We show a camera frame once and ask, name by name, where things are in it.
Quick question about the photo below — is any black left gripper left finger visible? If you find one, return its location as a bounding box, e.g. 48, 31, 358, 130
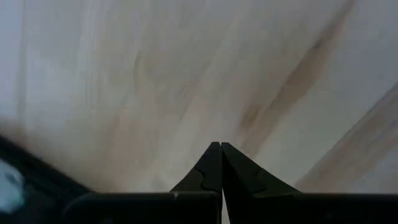
62, 142, 223, 224

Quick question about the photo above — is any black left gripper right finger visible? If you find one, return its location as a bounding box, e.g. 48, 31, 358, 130
221, 142, 398, 224

